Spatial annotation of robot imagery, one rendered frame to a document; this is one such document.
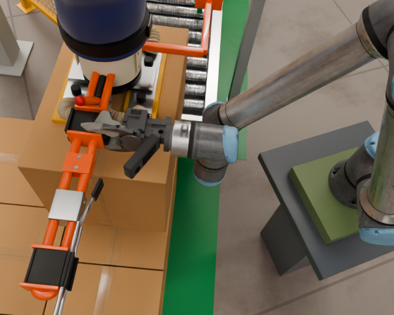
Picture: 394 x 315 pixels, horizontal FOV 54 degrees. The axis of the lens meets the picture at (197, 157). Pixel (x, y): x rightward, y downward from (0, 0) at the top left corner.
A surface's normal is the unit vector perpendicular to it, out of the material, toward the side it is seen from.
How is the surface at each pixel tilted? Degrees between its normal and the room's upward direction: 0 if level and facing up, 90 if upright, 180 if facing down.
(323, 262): 0
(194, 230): 0
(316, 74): 75
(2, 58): 90
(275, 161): 0
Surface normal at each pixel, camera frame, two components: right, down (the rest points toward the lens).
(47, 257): 0.07, -0.49
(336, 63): -0.48, 0.58
